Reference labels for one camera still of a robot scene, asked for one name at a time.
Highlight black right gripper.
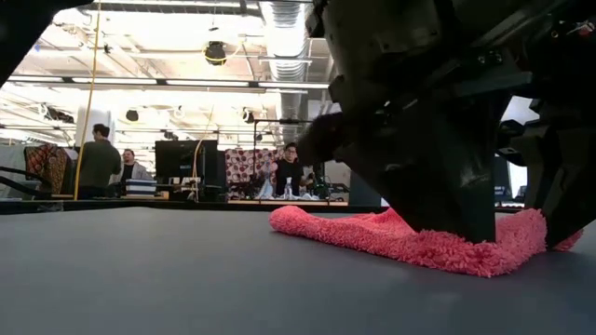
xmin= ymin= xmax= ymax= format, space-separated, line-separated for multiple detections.
xmin=495 ymin=99 xmax=596 ymax=248

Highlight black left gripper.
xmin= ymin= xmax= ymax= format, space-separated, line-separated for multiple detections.
xmin=296 ymin=0 xmax=533 ymax=244

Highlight pink terry towel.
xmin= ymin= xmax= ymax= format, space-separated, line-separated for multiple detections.
xmin=268 ymin=205 xmax=584 ymax=279

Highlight dark blue panel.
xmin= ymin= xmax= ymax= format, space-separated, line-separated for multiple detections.
xmin=348 ymin=171 xmax=384 ymax=208

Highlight person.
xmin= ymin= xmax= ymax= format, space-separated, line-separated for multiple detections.
xmin=110 ymin=148 xmax=155 ymax=185
xmin=75 ymin=123 xmax=123 ymax=200
xmin=272 ymin=141 xmax=314 ymax=197

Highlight black metal rack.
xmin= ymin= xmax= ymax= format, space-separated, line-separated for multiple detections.
xmin=252 ymin=118 xmax=312 ymax=159

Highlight red circle patterned cloth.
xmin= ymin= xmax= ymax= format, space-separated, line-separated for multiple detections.
xmin=225 ymin=147 xmax=285 ymax=199

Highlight long ceiling light strip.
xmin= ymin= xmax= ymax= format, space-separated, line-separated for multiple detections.
xmin=7 ymin=75 xmax=332 ymax=93

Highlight black ceiling dome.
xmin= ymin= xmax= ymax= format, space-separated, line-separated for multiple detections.
xmin=203 ymin=40 xmax=228 ymax=66

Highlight black monitor back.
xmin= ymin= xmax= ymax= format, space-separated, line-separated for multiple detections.
xmin=155 ymin=139 xmax=220 ymax=185

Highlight stacked white boxes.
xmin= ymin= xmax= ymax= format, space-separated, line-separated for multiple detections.
xmin=125 ymin=179 xmax=158 ymax=196

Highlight blue-grey table mat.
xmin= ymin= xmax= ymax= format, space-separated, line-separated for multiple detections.
xmin=0 ymin=207 xmax=596 ymax=335

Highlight patterned fabric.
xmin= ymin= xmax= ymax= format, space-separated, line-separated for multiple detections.
xmin=23 ymin=142 xmax=71 ymax=195

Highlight silver ventilation duct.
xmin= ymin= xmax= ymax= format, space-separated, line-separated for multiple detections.
xmin=258 ymin=0 xmax=330 ymax=146

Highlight yellow hanging cable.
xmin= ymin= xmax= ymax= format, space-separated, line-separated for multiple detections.
xmin=73 ymin=0 xmax=102 ymax=201

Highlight black curved hose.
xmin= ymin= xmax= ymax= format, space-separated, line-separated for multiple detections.
xmin=0 ymin=165 xmax=51 ymax=197

